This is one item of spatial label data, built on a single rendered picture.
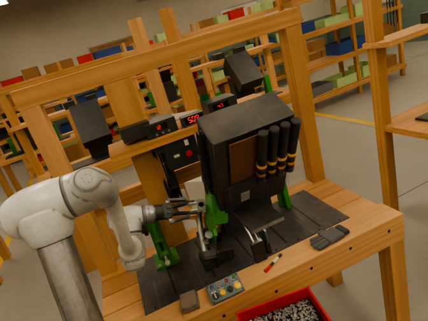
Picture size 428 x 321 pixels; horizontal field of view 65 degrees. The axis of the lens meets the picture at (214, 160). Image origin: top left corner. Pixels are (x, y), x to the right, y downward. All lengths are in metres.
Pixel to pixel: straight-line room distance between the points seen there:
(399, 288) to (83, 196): 1.69
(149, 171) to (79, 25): 9.83
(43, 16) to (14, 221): 10.58
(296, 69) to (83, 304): 1.58
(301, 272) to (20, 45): 10.64
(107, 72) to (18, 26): 9.84
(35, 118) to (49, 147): 0.14
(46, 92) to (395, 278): 1.96
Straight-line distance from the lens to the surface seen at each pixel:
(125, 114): 1.76
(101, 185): 1.01
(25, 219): 1.07
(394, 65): 8.12
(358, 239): 1.78
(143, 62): 1.75
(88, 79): 1.74
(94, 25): 11.49
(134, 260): 1.54
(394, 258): 2.01
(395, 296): 2.17
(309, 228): 1.84
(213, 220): 1.60
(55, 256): 1.08
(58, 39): 11.43
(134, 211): 1.58
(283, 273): 1.61
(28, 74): 8.42
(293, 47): 2.04
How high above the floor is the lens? 1.95
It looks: 21 degrees down
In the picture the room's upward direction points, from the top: 17 degrees counter-clockwise
